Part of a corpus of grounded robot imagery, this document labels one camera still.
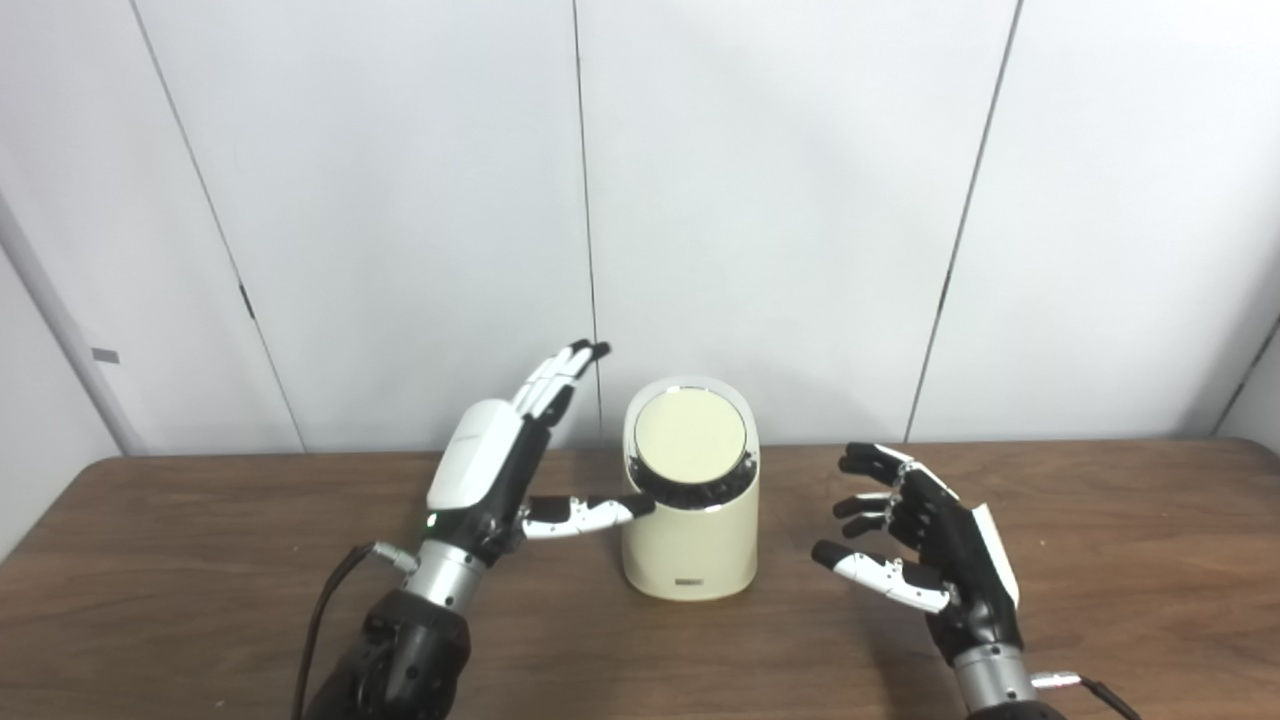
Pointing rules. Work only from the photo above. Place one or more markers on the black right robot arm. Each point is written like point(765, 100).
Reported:
point(995, 680)

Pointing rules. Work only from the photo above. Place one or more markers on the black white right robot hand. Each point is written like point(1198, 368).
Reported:
point(965, 570)

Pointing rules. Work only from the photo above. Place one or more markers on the white partition corner post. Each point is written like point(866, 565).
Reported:
point(70, 325)

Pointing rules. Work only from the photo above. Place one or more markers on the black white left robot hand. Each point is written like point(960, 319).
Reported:
point(480, 470)

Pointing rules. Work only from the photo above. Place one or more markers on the cream-colored cylindrical bin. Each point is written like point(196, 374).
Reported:
point(688, 550)

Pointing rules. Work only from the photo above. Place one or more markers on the cream round bin lid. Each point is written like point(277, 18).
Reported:
point(689, 436)

